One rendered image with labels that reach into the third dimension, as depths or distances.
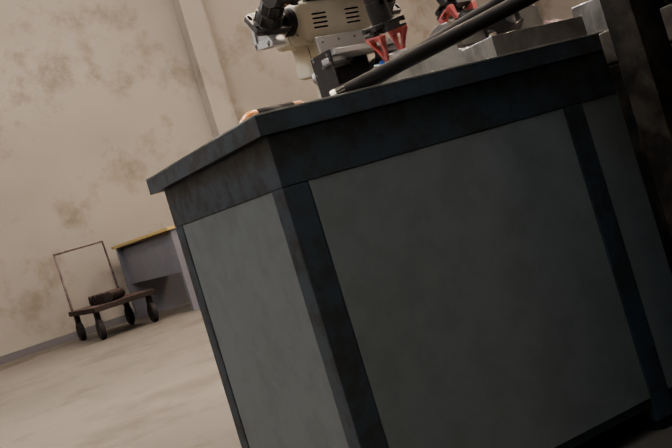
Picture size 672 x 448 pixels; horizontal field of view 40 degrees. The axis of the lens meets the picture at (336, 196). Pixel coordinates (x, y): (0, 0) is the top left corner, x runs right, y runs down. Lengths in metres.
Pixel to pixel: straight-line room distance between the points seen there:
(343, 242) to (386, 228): 0.09
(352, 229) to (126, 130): 9.46
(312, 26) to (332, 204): 1.25
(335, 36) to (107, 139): 8.24
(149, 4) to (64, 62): 1.35
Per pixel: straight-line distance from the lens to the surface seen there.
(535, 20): 2.20
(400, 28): 2.38
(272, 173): 1.54
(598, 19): 2.32
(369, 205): 1.59
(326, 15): 2.78
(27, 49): 10.87
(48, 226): 10.47
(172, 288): 10.57
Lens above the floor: 0.63
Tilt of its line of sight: level
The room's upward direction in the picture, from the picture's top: 17 degrees counter-clockwise
